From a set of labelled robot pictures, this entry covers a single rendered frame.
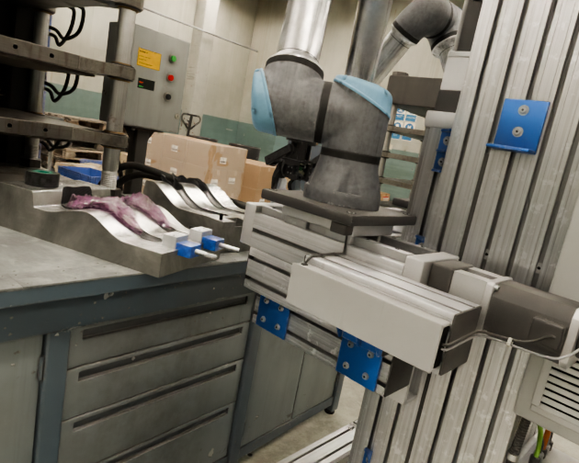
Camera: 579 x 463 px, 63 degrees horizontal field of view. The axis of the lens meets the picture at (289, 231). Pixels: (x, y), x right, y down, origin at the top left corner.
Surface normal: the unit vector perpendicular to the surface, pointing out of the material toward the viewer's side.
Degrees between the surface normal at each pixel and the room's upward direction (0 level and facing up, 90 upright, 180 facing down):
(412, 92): 90
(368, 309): 90
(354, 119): 91
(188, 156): 84
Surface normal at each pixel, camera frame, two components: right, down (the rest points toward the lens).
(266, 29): -0.63, 0.03
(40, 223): -0.37, 0.11
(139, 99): 0.76, 0.26
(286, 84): -0.08, -0.21
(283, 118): -0.15, 0.56
